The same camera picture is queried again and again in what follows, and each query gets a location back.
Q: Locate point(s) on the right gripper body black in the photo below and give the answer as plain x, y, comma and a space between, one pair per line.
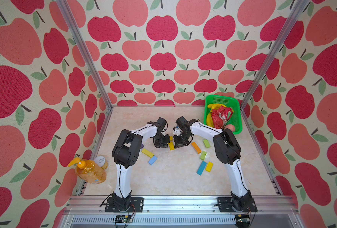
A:
181, 140

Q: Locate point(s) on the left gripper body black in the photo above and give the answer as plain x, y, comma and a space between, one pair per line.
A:
162, 140

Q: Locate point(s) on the short yellow block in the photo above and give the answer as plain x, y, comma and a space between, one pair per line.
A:
171, 146

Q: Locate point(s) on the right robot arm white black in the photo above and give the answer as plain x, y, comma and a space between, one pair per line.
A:
227, 151

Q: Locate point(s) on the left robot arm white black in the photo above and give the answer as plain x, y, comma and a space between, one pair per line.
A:
126, 152

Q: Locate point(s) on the orange block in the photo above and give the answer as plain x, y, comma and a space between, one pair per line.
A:
196, 148

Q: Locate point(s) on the yellow-green long block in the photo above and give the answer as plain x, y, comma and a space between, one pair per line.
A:
147, 152

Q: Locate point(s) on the light blue block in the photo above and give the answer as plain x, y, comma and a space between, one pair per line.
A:
152, 160

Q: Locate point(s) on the green block upper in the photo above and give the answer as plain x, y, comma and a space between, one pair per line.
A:
206, 143

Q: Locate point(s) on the green block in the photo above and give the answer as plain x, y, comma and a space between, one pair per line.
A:
206, 143
203, 155

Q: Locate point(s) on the green block lower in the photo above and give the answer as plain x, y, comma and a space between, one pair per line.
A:
203, 155

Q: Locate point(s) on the cyan long block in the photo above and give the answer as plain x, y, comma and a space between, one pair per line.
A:
201, 168

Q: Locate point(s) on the yellow block right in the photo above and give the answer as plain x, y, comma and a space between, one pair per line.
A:
209, 167

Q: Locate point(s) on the red snack bag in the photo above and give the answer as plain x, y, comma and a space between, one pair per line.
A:
219, 116

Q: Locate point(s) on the bananas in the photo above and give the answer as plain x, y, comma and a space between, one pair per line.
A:
212, 107

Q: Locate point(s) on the peach fruit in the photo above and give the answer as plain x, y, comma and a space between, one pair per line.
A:
230, 127

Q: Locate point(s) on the green plastic basket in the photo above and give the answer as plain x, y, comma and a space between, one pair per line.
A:
233, 103

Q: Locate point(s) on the orange soap bottle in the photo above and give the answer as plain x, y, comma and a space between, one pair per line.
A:
88, 170

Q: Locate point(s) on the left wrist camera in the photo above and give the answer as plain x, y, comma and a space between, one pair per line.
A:
163, 125

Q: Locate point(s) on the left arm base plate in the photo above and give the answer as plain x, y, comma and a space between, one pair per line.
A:
131, 205

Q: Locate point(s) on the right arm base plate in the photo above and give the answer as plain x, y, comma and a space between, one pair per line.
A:
236, 205

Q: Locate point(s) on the aluminium front rail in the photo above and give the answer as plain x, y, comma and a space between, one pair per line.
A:
181, 212

